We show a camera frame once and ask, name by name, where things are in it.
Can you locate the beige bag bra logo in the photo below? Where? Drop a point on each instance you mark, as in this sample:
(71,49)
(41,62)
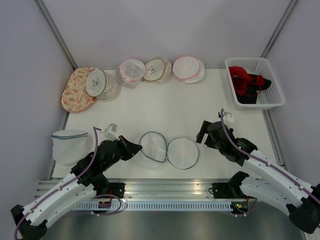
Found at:
(158,71)

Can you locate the white mesh bag blue trim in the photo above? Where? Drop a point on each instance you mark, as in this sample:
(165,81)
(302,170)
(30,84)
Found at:
(69,146)

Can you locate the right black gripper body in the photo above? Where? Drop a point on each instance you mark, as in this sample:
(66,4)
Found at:
(209,142)

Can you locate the white mesh bag blue zipper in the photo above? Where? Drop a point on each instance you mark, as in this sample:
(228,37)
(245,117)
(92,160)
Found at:
(181,152)

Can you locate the floral orange laundry bag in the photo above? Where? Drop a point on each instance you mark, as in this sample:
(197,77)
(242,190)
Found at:
(75,98)

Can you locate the right corner aluminium post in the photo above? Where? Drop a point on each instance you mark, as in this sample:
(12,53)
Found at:
(292,5)

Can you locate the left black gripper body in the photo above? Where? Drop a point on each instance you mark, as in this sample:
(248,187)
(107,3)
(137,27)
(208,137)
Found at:
(121,152)

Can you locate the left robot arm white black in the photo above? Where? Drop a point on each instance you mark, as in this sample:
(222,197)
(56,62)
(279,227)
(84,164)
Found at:
(85,181)

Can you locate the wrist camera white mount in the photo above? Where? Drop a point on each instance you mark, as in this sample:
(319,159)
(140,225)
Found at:
(110,132)
(227,117)

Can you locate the left corner aluminium post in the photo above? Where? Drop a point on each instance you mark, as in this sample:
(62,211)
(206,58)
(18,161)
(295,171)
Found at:
(40,4)

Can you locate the aluminium mounting rail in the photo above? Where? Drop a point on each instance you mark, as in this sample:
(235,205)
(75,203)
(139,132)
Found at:
(167,189)

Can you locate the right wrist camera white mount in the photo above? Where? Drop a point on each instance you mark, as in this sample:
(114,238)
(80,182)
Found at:
(227,117)

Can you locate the white plastic basket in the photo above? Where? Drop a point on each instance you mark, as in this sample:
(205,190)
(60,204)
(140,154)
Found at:
(270,98)

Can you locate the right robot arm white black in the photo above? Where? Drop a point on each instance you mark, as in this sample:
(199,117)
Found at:
(297,199)

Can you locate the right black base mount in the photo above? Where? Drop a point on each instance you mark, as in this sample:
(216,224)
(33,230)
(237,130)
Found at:
(221,190)

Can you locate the red bra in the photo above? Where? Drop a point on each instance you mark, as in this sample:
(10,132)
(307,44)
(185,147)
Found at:
(245,84)

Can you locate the white pink trim flat bag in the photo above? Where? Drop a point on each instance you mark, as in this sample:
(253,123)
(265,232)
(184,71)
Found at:
(189,70)

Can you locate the white slotted cable duct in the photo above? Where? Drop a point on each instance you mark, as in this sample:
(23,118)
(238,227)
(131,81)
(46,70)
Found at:
(220,206)

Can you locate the black bra in basket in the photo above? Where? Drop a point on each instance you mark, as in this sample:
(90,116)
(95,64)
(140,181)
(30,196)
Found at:
(253,99)

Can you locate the corner aluminium post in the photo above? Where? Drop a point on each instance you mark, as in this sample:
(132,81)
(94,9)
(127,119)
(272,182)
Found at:
(292,5)
(40,4)

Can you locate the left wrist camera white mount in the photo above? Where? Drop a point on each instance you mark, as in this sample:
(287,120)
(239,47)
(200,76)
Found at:
(110,132)

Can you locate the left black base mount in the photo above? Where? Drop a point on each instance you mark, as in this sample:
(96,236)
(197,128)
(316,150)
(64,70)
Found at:
(112,189)

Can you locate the white bag bra logo left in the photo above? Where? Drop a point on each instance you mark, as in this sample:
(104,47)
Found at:
(102,85)

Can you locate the white bag pink zipper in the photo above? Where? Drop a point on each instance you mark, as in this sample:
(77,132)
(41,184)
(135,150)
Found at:
(130,72)

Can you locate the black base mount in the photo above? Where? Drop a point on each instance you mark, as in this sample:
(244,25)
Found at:
(112,189)
(221,190)

